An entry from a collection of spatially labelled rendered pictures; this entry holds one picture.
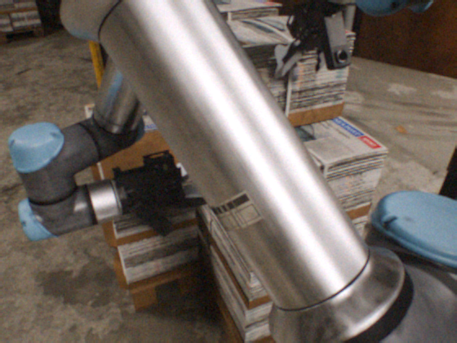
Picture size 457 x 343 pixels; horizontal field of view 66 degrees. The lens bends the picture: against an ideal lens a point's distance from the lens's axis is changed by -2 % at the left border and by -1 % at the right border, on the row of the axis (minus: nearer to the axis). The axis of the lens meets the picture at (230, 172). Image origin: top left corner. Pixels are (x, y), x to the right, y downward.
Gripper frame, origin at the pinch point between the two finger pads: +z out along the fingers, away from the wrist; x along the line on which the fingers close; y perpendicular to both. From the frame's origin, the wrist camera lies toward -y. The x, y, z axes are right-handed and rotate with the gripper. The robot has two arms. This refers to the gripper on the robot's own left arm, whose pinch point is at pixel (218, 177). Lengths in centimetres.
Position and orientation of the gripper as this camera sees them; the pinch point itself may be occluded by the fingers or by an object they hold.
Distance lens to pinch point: 72.5
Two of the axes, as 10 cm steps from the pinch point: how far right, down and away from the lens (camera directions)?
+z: 8.9, -2.5, 3.7
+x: -4.5, -5.1, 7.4
